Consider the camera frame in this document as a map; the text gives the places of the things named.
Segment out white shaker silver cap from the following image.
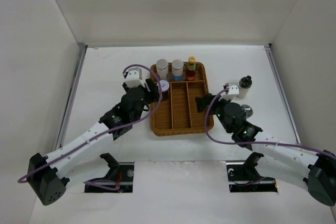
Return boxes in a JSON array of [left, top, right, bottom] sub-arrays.
[[241, 104, 254, 118]]

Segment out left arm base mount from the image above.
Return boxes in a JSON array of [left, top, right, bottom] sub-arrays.
[[84, 153, 135, 194]]

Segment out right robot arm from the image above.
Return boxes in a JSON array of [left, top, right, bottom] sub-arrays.
[[195, 93, 335, 206]]

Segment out red sauce bottle yellow cap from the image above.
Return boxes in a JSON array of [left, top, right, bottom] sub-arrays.
[[186, 56, 196, 81]]

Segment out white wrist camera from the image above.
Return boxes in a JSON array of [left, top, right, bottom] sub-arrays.
[[222, 82, 239, 100], [124, 67, 145, 88]]

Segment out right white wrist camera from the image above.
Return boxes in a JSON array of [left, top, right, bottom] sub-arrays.
[[222, 82, 239, 100]]

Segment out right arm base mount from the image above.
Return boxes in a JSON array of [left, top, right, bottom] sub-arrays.
[[226, 152, 278, 193]]

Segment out white bottle black cap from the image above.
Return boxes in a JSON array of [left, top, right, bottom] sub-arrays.
[[238, 76, 252, 98]]

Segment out red label jar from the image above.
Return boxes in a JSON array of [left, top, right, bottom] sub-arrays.
[[157, 80, 170, 101]]

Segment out purple label spice jar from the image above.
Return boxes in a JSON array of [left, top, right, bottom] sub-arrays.
[[155, 59, 169, 81]]

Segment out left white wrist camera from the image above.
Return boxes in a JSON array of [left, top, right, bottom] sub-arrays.
[[124, 67, 145, 88]]

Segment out brown wicker divided tray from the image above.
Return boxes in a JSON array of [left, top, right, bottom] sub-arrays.
[[150, 62, 214, 136]]

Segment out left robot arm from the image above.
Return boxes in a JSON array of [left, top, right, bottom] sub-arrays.
[[26, 79, 162, 206]]

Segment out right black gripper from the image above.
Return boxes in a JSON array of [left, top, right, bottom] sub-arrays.
[[195, 93, 233, 134]]

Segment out blue label spice jar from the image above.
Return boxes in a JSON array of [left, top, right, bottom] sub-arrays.
[[172, 59, 184, 81]]

